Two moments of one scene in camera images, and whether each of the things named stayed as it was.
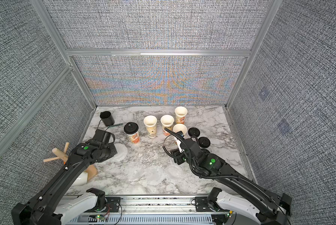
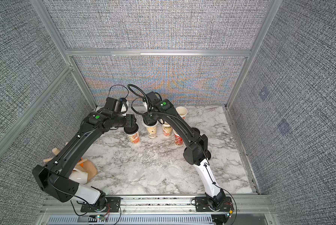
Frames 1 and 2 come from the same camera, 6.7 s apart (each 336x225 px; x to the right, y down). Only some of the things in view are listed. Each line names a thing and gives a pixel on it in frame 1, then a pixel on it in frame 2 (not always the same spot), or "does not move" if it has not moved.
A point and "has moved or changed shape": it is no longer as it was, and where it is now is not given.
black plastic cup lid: x=131 y=128 does not move
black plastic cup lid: x=194 y=131 has moved or changed shape
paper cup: x=180 y=113 does not move
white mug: x=82 y=179 does not move
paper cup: x=150 y=122 does not move
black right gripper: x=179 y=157 to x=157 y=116
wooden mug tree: x=91 y=171 does not move
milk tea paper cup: x=134 y=138 does not move
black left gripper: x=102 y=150 to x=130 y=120
